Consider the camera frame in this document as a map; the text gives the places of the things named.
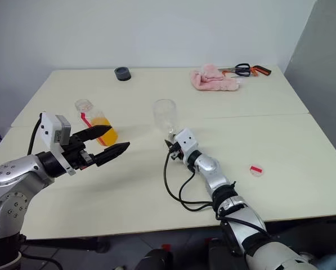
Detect blue denim clad leg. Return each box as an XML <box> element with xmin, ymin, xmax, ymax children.
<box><xmin>315</xmin><ymin>251</ymin><xmax>336</xmax><ymax>270</ymax></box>

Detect red and white bottle cap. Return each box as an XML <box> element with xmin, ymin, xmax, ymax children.
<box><xmin>249</xmin><ymin>164</ymin><xmax>265</xmax><ymax>178</ymax></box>

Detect orange and black pliers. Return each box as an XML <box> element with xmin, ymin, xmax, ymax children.
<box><xmin>222</xmin><ymin>64</ymin><xmax>272</xmax><ymax>78</ymax></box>

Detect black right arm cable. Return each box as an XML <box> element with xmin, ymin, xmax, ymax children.
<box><xmin>163</xmin><ymin>151</ymin><xmax>222</xmax><ymax>212</ymax></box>

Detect dark rounded shape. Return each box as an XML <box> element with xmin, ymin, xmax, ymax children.
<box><xmin>135</xmin><ymin>248</ymin><xmax>174</xmax><ymax>270</ymax></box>

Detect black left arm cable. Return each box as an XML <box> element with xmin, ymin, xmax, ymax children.
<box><xmin>26</xmin><ymin>112</ymin><xmax>44</xmax><ymax>156</ymax></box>

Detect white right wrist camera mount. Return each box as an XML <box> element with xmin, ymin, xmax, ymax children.
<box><xmin>174</xmin><ymin>128</ymin><xmax>199</xmax><ymax>159</ymax></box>

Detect clear wine glass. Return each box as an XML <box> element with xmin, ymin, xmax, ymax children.
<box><xmin>152</xmin><ymin>98</ymin><xmax>178</xmax><ymax>142</ymax></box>

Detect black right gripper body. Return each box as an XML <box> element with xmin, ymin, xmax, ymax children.
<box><xmin>167</xmin><ymin>140</ymin><xmax>186</xmax><ymax>163</ymax></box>

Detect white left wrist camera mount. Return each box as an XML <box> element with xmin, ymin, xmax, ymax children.
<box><xmin>39</xmin><ymin>112</ymin><xmax>76</xmax><ymax>177</ymax></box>

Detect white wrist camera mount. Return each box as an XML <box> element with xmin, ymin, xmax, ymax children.
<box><xmin>174</xmin><ymin>128</ymin><xmax>199</xmax><ymax>159</ymax></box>
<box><xmin>39</xmin><ymin>112</ymin><xmax>76</xmax><ymax>177</ymax></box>

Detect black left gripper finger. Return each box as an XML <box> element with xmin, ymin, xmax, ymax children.
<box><xmin>71</xmin><ymin>125</ymin><xmax>113</xmax><ymax>142</ymax></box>
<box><xmin>93</xmin><ymin>142</ymin><xmax>131</xmax><ymax>168</ymax></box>

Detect pink towel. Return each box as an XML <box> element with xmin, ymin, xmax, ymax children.
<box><xmin>189</xmin><ymin>63</ymin><xmax>241</xmax><ymax>92</ymax></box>

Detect black round cap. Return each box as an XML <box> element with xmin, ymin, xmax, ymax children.
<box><xmin>114</xmin><ymin>66</ymin><xmax>132</xmax><ymax>83</ymax></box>

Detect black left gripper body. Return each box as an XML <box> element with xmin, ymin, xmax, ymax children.
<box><xmin>61</xmin><ymin>134</ymin><xmax>98</xmax><ymax>171</ymax></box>

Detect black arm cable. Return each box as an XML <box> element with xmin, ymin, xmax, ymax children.
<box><xmin>26</xmin><ymin>112</ymin><xmax>44</xmax><ymax>156</ymax></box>
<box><xmin>163</xmin><ymin>151</ymin><xmax>222</xmax><ymax>212</ymax></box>

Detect black handled scissors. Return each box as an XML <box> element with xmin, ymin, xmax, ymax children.
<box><xmin>217</xmin><ymin>63</ymin><xmax>254</xmax><ymax>78</ymax></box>

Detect clear bottle with orange drink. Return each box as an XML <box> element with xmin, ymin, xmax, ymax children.
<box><xmin>74</xmin><ymin>98</ymin><xmax>119</xmax><ymax>147</ymax></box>

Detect black table foot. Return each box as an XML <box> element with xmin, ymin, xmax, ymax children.
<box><xmin>20</xmin><ymin>236</ymin><xmax>111</xmax><ymax>253</ymax></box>

